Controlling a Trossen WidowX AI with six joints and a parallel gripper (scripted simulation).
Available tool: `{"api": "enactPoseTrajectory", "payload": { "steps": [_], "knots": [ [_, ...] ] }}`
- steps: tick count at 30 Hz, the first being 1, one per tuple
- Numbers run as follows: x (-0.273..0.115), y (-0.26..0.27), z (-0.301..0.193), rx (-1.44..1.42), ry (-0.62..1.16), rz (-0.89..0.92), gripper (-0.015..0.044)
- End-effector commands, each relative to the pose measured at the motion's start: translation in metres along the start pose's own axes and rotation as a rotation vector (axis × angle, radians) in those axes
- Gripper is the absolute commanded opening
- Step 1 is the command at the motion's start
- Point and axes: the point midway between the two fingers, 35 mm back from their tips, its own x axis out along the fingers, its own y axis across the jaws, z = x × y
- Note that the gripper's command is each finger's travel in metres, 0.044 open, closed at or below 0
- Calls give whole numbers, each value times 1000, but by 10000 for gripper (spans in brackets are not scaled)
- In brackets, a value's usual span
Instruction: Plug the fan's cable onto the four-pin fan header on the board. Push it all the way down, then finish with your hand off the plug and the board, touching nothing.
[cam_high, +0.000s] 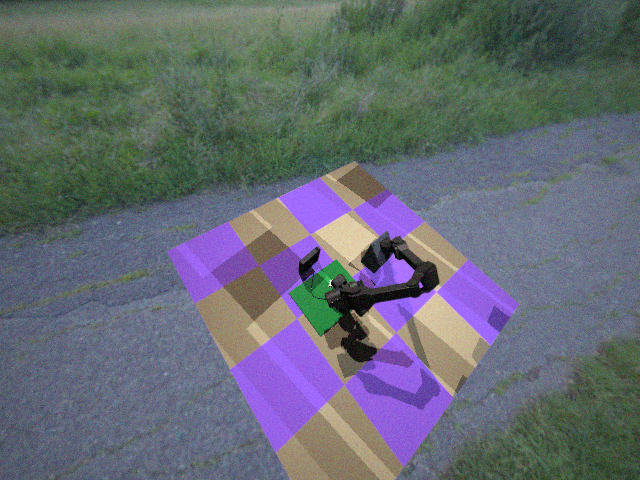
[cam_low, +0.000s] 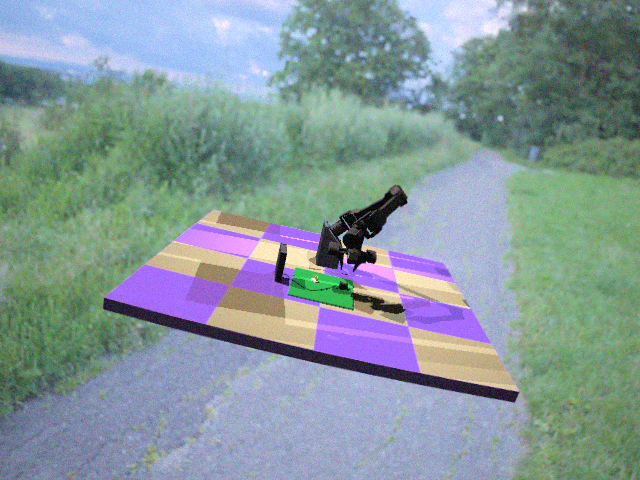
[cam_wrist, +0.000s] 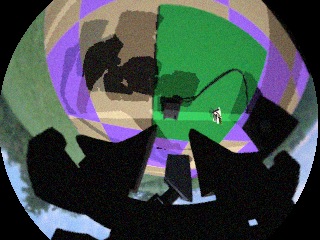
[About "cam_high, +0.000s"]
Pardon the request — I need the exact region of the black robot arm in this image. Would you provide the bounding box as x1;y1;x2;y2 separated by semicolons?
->
324;236;439;315

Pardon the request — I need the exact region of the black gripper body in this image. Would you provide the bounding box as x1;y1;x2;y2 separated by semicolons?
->
331;274;371;317

